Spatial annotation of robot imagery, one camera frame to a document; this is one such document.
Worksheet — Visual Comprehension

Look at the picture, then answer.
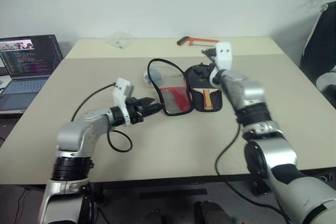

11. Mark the black table frame bar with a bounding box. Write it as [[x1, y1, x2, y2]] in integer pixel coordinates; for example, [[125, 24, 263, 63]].
[[101, 173, 263, 191]]

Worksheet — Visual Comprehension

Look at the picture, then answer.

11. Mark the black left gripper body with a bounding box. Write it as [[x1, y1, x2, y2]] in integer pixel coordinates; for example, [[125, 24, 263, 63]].
[[125, 97, 145, 126]]

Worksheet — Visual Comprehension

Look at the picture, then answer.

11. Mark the black flat floor strip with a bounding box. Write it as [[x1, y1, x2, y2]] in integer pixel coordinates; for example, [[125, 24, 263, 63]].
[[138, 188, 208, 200]]

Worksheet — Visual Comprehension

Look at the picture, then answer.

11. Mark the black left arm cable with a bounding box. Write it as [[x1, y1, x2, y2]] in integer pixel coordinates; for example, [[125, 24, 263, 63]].
[[71, 83, 133, 153]]

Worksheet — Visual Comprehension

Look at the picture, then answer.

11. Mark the black table foot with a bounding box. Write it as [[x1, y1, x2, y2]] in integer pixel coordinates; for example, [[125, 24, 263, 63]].
[[250, 174, 271, 197]]

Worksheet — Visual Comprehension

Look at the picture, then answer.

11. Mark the grey blue round object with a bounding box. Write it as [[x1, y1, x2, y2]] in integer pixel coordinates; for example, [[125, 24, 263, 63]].
[[142, 67, 164, 88]]

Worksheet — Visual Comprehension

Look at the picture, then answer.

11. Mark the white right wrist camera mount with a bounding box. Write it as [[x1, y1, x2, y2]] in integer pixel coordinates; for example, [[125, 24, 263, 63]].
[[214, 42, 234, 70]]

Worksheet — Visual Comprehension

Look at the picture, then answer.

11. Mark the dark rounded shape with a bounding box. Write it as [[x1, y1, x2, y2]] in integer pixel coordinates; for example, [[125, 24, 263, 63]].
[[193, 199, 235, 224]]

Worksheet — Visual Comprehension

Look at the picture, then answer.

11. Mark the black red paddle case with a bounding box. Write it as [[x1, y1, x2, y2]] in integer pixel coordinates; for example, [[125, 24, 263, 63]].
[[146, 58, 224, 117]]

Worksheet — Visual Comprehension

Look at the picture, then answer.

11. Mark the black office chair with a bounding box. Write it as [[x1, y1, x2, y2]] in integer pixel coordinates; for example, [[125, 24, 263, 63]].
[[299, 0, 336, 84]]

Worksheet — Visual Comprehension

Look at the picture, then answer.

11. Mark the white rounded object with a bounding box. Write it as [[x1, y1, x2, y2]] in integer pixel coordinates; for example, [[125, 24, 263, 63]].
[[316, 71, 336, 97]]

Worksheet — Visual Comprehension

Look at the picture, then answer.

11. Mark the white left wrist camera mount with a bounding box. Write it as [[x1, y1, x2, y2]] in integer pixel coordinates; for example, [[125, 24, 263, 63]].
[[112, 77, 135, 126]]

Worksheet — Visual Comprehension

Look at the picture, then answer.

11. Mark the table tennis paddle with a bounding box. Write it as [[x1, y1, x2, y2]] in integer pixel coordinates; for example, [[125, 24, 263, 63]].
[[192, 63, 223, 111]]

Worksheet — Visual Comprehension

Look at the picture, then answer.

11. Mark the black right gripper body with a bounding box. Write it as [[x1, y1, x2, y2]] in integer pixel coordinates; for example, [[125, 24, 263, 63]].
[[206, 52, 218, 71]]

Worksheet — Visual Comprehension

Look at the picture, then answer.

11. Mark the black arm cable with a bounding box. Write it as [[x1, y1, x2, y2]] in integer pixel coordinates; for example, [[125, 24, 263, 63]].
[[71, 83, 133, 153], [215, 123, 292, 222]]

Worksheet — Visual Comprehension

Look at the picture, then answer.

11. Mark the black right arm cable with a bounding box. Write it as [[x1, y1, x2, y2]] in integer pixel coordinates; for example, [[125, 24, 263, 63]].
[[215, 123, 292, 222]]

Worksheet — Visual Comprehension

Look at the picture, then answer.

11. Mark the open laptop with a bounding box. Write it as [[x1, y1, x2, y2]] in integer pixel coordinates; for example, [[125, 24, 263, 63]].
[[0, 34, 65, 112]]

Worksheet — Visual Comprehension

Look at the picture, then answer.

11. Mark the orange hacksaw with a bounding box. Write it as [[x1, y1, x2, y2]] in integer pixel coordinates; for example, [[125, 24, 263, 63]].
[[176, 35, 220, 47]]

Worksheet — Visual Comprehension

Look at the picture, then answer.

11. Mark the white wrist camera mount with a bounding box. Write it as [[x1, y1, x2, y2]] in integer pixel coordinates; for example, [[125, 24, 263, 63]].
[[112, 77, 135, 126], [214, 42, 234, 70]]

